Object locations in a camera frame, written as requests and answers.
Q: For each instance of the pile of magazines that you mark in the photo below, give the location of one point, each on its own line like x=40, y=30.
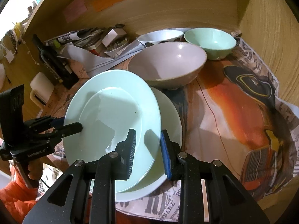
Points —
x=79, y=36

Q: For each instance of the pink sticky note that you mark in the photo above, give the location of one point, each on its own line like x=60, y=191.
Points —
x=74, y=9

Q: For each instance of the pale folded paper sheet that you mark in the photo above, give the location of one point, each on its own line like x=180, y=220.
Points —
x=88, y=59

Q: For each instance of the small white carton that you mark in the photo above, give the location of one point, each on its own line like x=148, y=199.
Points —
x=112, y=35

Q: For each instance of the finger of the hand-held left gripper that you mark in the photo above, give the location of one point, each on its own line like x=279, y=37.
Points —
x=57, y=121
x=70, y=128

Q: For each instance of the person's left hand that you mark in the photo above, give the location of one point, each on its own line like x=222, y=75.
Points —
x=35, y=170

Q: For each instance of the mint green bowl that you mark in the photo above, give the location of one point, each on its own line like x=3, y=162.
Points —
x=210, y=39

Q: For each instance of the brown patterned headband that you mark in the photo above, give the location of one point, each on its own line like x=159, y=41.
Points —
x=10, y=36

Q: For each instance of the lilac bowl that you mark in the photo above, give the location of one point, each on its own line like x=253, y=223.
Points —
x=168, y=60

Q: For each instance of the white black-dotted bowl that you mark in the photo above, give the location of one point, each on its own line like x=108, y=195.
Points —
x=161, y=36

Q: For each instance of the mint green plate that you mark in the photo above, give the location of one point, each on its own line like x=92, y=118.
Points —
x=112, y=107

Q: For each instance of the dark wine bottle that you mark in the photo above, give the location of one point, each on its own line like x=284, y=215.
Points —
x=53, y=63

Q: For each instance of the wooden shelf board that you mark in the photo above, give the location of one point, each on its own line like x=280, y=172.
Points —
x=44, y=2

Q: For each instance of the small bowl of trinkets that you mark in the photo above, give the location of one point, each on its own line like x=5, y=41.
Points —
x=116, y=44

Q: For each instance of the white plate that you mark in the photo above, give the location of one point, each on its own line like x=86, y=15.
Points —
x=170, y=121

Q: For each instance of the white power adapter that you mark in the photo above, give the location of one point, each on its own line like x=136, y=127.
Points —
x=8, y=56

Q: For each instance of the person's left forearm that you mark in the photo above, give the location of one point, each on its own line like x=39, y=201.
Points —
x=14, y=198

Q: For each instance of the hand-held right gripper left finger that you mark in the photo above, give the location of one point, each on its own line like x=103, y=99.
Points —
x=132, y=149

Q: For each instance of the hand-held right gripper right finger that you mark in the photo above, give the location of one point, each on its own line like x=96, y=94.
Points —
x=165, y=156

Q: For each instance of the pale pink mug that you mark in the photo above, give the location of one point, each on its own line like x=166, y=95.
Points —
x=41, y=84

